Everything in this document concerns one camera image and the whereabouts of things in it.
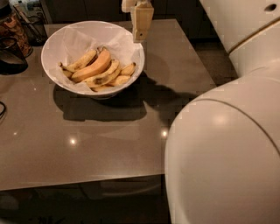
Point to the white paper bowl liner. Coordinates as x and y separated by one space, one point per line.
75 40

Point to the black wire basket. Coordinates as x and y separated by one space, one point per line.
35 30

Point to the small right banana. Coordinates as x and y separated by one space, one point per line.
129 69

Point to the lower right banana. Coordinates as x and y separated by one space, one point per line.
119 80

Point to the small left banana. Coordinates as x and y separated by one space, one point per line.
67 73

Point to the patterned brown jar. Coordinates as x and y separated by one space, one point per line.
11 27

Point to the white bowl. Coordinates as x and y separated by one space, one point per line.
128 52

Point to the large orange-yellow banana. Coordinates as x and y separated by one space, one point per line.
97 67

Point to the dark cabinet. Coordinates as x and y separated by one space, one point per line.
189 13

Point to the black kettle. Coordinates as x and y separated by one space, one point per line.
12 61

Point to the small banana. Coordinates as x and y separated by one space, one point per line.
129 69
67 73

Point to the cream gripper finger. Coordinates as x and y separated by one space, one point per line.
141 17
127 5

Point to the upper left spotted banana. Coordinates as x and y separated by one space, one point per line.
80 63

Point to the long spotted banana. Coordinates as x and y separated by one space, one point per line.
106 77

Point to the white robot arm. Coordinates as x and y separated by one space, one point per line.
222 154

